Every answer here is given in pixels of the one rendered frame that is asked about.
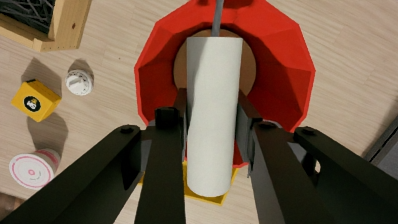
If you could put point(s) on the wooden crate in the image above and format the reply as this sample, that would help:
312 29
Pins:
44 25

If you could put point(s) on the yellow shallow tray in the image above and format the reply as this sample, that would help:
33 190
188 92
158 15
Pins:
218 200

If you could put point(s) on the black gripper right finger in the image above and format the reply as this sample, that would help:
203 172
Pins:
288 190

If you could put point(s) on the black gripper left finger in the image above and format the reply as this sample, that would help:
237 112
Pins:
95 188

